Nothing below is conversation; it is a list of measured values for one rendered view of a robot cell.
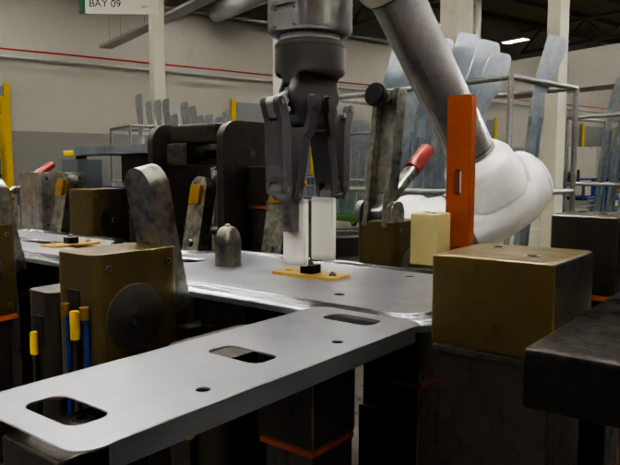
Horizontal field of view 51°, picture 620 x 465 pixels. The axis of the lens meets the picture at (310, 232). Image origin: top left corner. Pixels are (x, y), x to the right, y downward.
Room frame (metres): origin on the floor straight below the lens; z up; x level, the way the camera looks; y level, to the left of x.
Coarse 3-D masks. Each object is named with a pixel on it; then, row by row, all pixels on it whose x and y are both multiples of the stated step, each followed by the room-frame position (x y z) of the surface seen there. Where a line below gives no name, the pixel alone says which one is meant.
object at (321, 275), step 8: (320, 264) 0.70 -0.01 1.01; (272, 272) 0.71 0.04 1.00; (280, 272) 0.70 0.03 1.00; (288, 272) 0.70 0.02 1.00; (296, 272) 0.70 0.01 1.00; (304, 272) 0.69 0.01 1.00; (312, 272) 0.69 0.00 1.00; (320, 272) 0.70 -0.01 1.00; (328, 272) 0.70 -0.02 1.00; (336, 272) 0.70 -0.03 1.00; (328, 280) 0.66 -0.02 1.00
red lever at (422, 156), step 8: (424, 144) 0.90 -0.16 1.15; (416, 152) 0.88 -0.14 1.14; (424, 152) 0.88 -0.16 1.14; (432, 152) 0.89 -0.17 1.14; (416, 160) 0.87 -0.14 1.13; (424, 160) 0.88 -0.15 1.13; (408, 168) 0.86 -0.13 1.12; (416, 168) 0.86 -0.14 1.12; (400, 176) 0.85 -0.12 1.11; (408, 176) 0.85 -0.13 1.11; (400, 184) 0.84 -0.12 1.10; (408, 184) 0.85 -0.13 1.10; (400, 192) 0.83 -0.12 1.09; (376, 208) 0.80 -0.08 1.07; (376, 216) 0.80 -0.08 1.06
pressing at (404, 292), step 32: (32, 256) 0.88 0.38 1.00; (192, 256) 0.85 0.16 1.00; (256, 256) 0.85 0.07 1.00; (192, 288) 0.64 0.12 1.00; (224, 288) 0.63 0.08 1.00; (256, 288) 0.62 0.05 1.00; (288, 288) 0.62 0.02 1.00; (320, 288) 0.62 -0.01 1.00; (352, 288) 0.62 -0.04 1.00; (384, 288) 0.62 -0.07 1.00; (416, 288) 0.62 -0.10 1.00; (352, 320) 0.52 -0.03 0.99; (416, 320) 0.50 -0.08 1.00
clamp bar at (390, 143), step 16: (368, 96) 0.80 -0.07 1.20; (384, 96) 0.79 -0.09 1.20; (400, 96) 0.81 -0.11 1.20; (384, 112) 0.82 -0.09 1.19; (400, 112) 0.81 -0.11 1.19; (384, 128) 0.82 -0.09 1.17; (400, 128) 0.81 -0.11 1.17; (384, 144) 0.82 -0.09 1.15; (400, 144) 0.81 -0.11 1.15; (368, 160) 0.82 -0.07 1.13; (384, 160) 0.81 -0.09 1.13; (368, 176) 0.81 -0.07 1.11; (384, 176) 0.81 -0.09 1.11; (368, 192) 0.81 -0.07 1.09; (384, 192) 0.79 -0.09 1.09; (368, 208) 0.81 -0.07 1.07; (384, 208) 0.79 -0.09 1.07; (384, 224) 0.79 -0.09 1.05
